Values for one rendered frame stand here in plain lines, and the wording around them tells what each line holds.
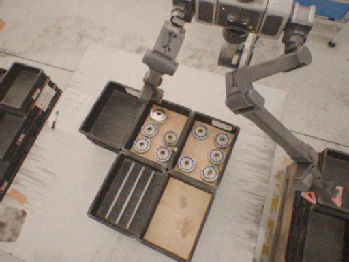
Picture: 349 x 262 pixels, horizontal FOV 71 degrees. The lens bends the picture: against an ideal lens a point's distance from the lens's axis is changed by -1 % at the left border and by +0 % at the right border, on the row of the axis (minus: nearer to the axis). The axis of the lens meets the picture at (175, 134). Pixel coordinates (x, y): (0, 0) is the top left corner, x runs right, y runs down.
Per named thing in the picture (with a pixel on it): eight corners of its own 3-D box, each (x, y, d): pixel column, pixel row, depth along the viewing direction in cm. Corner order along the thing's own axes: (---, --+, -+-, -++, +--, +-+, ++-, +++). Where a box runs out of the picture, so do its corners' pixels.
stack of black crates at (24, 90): (42, 87, 255) (13, 60, 213) (67, 95, 250) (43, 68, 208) (22, 121, 242) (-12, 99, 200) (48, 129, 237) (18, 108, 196)
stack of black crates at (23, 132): (22, 121, 242) (-3, 105, 211) (48, 129, 237) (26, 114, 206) (0, 159, 229) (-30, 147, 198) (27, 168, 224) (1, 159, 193)
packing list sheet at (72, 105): (66, 86, 188) (65, 86, 187) (93, 95, 184) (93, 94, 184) (45, 125, 177) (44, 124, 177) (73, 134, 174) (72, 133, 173)
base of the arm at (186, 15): (191, 20, 116) (192, -2, 104) (187, 33, 113) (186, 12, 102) (174, 17, 117) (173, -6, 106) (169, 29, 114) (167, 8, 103)
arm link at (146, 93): (163, 77, 114) (146, 69, 113) (155, 98, 111) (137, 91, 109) (158, 86, 126) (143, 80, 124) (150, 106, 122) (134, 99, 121)
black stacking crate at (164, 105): (153, 103, 167) (150, 94, 156) (193, 118, 161) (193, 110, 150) (125, 155, 154) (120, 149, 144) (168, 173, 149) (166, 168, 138)
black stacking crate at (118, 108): (114, 89, 172) (109, 79, 162) (152, 102, 167) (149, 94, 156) (85, 137, 160) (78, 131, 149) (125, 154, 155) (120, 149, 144)
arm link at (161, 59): (191, 37, 71) (159, 20, 69) (171, 79, 76) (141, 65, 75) (186, 29, 111) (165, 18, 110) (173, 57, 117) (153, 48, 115)
